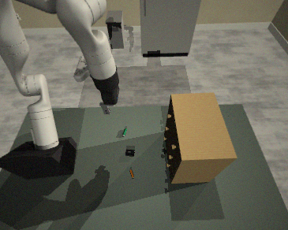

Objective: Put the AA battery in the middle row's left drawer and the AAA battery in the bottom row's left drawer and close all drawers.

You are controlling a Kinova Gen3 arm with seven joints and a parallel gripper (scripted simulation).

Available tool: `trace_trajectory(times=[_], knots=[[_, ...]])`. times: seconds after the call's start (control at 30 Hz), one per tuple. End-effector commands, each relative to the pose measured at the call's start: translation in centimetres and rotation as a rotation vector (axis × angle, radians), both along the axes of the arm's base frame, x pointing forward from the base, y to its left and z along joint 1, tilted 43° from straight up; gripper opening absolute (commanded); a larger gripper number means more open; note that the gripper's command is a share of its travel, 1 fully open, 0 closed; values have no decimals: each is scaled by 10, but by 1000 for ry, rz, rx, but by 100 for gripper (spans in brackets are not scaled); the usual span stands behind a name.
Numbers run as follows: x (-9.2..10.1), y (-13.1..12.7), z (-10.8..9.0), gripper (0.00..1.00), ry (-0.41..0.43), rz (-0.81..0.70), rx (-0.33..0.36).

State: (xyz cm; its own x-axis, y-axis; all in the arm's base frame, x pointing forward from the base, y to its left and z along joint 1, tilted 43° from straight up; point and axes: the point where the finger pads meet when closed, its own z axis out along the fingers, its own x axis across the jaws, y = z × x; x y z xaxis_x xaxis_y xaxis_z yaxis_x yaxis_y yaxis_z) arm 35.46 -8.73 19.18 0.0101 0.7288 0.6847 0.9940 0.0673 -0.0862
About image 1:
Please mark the black 9v battery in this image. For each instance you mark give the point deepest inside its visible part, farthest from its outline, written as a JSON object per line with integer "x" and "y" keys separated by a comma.
{"x": 130, "y": 152}

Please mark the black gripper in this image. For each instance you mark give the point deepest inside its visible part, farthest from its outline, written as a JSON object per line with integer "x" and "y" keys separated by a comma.
{"x": 105, "y": 78}

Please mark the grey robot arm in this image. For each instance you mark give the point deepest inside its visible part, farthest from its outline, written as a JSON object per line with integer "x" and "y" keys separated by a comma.
{"x": 77, "y": 17}

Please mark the small wooden chest of drawers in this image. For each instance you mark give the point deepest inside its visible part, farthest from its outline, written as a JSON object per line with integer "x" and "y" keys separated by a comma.
{"x": 204, "y": 142}

